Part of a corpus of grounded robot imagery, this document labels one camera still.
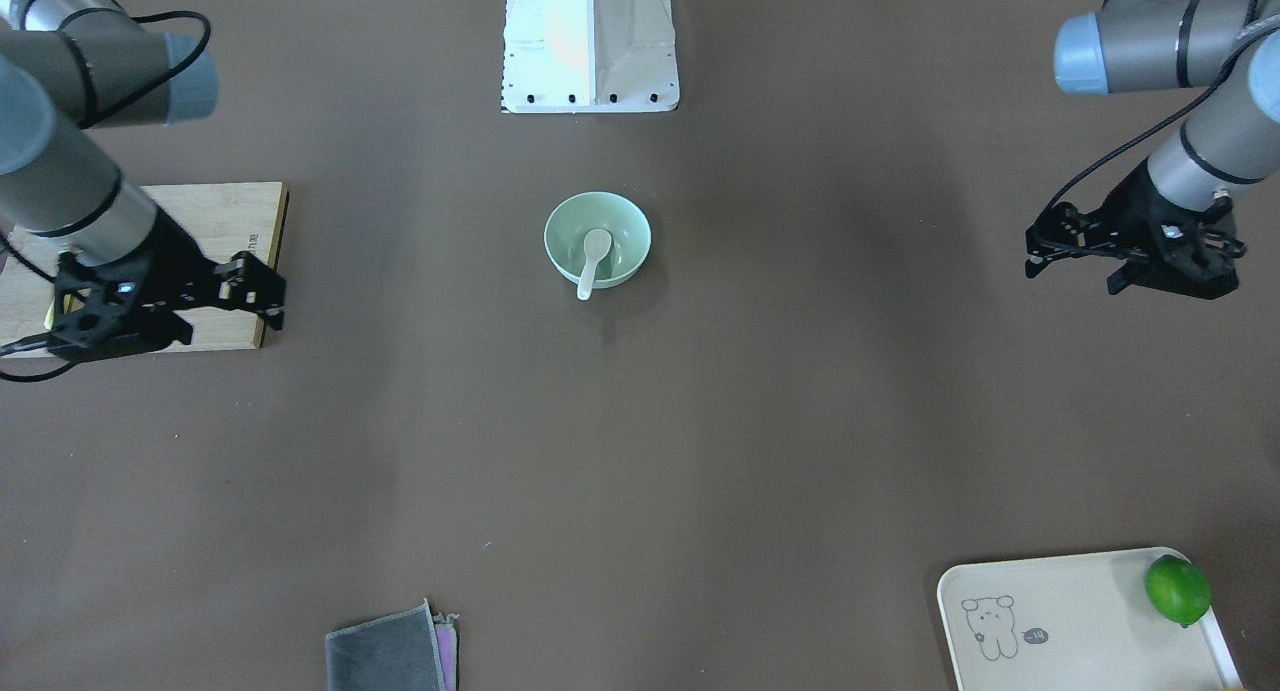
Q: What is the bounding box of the mint green bowl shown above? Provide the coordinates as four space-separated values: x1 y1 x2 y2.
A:
543 191 652 290

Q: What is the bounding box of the white ceramic spoon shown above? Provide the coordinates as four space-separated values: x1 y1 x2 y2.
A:
576 229 613 302

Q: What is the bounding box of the cream tray with bear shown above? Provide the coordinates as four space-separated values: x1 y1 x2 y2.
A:
936 548 1243 690

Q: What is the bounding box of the grey folded cloth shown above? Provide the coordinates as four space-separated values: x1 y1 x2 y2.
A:
325 599 460 690

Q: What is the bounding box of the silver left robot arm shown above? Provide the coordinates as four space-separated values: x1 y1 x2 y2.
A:
1025 0 1279 299

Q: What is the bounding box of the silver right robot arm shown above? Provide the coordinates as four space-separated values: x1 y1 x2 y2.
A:
3 0 287 375

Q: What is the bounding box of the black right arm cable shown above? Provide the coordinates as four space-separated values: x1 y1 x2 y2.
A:
0 10 212 384

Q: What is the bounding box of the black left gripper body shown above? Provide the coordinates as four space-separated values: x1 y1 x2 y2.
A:
1098 161 1245 299

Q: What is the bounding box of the green lime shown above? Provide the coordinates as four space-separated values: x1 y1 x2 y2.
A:
1144 554 1212 628

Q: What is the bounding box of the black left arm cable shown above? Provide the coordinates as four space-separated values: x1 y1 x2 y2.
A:
1036 0 1280 234

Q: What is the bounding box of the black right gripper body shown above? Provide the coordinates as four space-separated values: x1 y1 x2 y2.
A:
46 211 215 362

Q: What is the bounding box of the wooden cutting board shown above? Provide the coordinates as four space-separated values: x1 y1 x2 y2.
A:
1 182 289 353

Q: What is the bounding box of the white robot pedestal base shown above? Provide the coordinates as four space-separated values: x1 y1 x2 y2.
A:
500 0 681 114

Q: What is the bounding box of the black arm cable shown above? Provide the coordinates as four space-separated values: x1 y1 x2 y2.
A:
0 10 212 384
1036 0 1280 234

